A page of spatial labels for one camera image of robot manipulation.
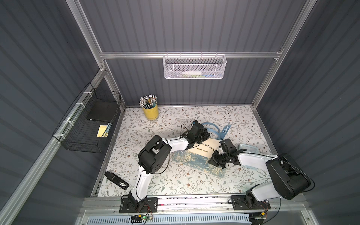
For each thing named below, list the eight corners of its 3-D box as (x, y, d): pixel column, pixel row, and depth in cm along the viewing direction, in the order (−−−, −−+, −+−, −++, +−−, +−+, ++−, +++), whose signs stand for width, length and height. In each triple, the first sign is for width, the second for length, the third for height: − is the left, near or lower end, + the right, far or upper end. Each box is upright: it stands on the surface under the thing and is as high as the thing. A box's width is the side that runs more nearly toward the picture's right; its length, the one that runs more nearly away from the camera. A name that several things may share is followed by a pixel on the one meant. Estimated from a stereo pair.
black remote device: (106, 178, 85) (102, 175, 80) (111, 173, 87) (107, 170, 83) (126, 191, 80) (123, 188, 76) (130, 185, 82) (128, 182, 78)
